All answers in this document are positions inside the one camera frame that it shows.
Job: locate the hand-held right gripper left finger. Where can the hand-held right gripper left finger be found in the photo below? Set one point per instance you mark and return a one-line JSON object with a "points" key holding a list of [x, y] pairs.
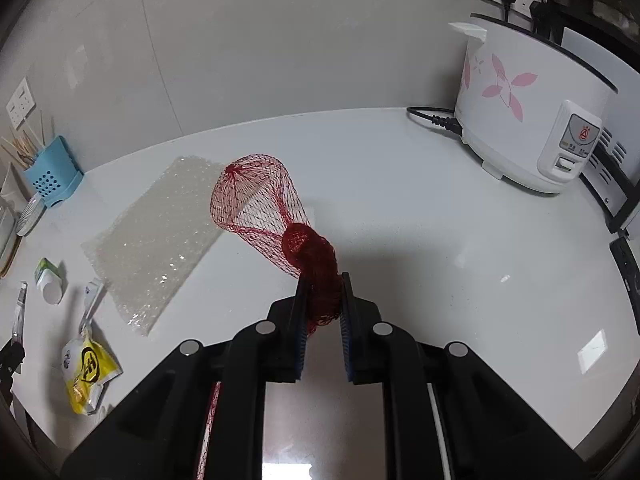
{"points": [[300, 355]]}

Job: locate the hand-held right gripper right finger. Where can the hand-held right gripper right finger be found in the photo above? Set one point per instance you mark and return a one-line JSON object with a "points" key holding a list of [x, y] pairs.
{"points": [[345, 355]]}

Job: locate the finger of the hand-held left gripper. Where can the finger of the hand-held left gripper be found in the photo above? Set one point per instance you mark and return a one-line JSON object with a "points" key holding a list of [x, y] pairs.
{"points": [[10, 362]]}

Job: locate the white pill bottle green label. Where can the white pill bottle green label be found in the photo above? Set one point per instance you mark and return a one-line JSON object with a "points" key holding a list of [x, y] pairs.
{"points": [[50, 280]]}

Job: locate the red mesh net bag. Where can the red mesh net bag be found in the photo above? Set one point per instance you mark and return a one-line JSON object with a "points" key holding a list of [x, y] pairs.
{"points": [[310, 255]]}

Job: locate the clear bubble wrap sheet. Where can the clear bubble wrap sheet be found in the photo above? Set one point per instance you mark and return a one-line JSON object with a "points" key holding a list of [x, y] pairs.
{"points": [[150, 240]]}

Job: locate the yellow snack packet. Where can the yellow snack packet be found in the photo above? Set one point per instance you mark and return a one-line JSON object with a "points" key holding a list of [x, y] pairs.
{"points": [[87, 367]]}

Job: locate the silver nail clipper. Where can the silver nail clipper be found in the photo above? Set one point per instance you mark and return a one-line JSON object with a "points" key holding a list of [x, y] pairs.
{"points": [[92, 302]]}

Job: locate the round wooden trivet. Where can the round wooden trivet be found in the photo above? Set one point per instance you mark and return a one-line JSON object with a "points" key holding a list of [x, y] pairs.
{"points": [[10, 256]]}

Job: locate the blue striped plate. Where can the blue striped plate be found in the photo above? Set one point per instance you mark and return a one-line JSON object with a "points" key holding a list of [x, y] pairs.
{"points": [[30, 215]]}

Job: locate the blue plastic utensil holder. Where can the blue plastic utensil holder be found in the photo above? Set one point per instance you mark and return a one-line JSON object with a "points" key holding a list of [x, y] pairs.
{"points": [[50, 172]]}

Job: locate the bundle of wooden chopsticks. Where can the bundle of wooden chopsticks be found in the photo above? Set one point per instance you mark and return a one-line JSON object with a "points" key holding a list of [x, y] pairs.
{"points": [[20, 150]]}

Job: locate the white chopsticks pair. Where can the white chopsticks pair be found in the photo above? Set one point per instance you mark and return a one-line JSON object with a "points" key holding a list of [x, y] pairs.
{"points": [[44, 127]]}

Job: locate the black rectangular device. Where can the black rectangular device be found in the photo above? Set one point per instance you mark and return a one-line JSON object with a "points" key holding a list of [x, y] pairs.
{"points": [[627, 272]]}

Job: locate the white rice cooker pink flowers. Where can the white rice cooker pink flowers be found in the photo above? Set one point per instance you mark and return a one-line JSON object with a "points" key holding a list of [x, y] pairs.
{"points": [[515, 110]]}

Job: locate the white microwave oven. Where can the white microwave oven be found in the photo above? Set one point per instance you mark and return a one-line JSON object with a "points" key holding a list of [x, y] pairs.
{"points": [[590, 45]]}

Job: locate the white wall socket plate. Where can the white wall socket plate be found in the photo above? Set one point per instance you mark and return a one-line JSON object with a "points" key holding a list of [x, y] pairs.
{"points": [[21, 102]]}

